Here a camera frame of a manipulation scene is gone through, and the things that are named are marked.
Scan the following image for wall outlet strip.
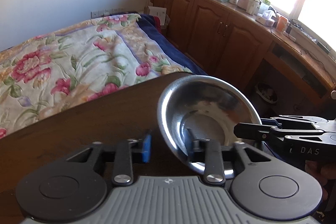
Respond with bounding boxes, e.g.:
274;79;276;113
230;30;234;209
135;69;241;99
91;7;125;19

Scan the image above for wooden sideboard cabinet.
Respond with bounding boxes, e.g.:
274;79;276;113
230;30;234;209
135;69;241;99
150;0;336;119

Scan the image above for right hand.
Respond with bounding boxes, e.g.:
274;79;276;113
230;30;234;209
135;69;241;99
305;161;336;201

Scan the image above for small steel bowl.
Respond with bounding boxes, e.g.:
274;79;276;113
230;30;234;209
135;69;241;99
157;75;261;174

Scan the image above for dark blue blanket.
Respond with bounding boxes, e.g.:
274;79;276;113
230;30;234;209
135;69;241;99
118;12;210;76

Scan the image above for white cardboard box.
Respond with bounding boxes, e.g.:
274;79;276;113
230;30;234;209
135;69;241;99
144;6;167;26

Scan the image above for floral bedspread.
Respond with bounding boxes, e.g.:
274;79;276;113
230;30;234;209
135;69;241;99
0;13;195;139

